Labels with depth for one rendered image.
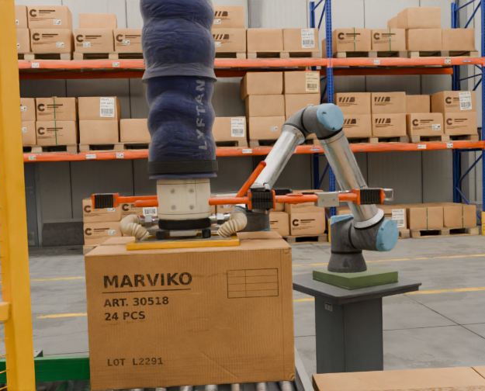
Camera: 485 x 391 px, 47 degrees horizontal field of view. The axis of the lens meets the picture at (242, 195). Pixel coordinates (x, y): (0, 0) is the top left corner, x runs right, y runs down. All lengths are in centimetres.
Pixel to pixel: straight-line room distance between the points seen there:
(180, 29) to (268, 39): 754
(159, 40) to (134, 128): 721
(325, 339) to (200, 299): 127
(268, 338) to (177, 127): 69
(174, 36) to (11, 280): 83
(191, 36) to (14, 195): 70
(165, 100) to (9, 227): 60
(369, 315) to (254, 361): 115
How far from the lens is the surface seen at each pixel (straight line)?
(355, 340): 273
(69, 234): 1027
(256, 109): 905
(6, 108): 145
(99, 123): 898
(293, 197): 179
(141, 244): 168
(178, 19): 175
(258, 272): 163
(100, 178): 1027
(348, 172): 243
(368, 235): 255
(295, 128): 240
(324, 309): 277
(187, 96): 172
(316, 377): 214
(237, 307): 165
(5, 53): 147
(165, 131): 171
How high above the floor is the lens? 133
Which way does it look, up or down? 3 degrees down
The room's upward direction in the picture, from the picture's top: 2 degrees counter-clockwise
